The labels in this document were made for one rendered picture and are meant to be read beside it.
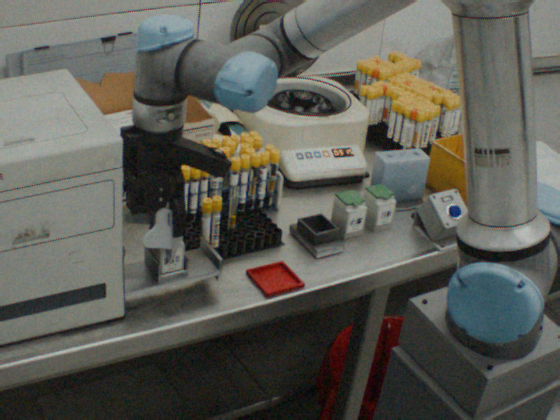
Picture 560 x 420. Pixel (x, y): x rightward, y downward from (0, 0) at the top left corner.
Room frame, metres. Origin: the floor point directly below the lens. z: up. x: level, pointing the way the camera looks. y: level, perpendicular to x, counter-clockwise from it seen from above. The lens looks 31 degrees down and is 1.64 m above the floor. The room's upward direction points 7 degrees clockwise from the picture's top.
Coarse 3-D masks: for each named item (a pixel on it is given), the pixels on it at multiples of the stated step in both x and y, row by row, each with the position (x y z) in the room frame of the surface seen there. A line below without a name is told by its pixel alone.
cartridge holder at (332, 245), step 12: (312, 216) 1.21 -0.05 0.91; (324, 216) 1.22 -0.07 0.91; (300, 228) 1.19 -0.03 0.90; (312, 228) 1.21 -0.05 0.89; (324, 228) 1.21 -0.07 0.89; (336, 228) 1.19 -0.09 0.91; (300, 240) 1.18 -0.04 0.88; (312, 240) 1.16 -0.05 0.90; (324, 240) 1.17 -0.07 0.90; (336, 240) 1.18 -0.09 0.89; (312, 252) 1.15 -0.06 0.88; (324, 252) 1.15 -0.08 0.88; (336, 252) 1.16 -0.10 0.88
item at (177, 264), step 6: (180, 246) 0.99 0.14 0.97; (156, 252) 0.98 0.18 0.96; (162, 252) 0.97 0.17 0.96; (180, 252) 0.99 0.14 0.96; (156, 258) 0.98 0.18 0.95; (162, 258) 0.97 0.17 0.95; (174, 258) 0.99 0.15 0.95; (180, 258) 0.99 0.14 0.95; (162, 264) 0.97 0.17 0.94; (168, 264) 0.98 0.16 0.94; (174, 264) 0.99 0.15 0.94; (180, 264) 0.99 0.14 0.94; (162, 270) 0.97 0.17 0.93; (168, 270) 0.98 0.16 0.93; (174, 270) 0.99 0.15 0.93; (180, 270) 0.99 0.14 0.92
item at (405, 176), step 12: (384, 156) 1.35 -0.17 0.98; (396, 156) 1.36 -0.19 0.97; (408, 156) 1.36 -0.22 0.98; (420, 156) 1.37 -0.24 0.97; (384, 168) 1.33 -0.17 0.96; (396, 168) 1.34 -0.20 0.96; (408, 168) 1.35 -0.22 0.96; (420, 168) 1.36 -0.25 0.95; (372, 180) 1.36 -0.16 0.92; (384, 180) 1.33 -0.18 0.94; (396, 180) 1.34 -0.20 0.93; (408, 180) 1.35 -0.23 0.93; (420, 180) 1.37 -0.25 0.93; (396, 192) 1.34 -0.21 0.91; (408, 192) 1.36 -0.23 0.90; (420, 192) 1.37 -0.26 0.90; (396, 204) 1.34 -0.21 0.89; (408, 204) 1.34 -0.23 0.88; (420, 204) 1.35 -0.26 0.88
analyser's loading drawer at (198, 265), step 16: (144, 256) 1.01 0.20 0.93; (192, 256) 1.05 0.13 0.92; (208, 256) 1.05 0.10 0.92; (128, 272) 0.98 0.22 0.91; (144, 272) 0.99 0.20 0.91; (160, 272) 0.97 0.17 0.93; (176, 272) 0.98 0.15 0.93; (192, 272) 1.00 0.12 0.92; (208, 272) 1.01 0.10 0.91; (128, 288) 0.94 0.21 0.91; (144, 288) 0.95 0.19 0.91; (160, 288) 0.97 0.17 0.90
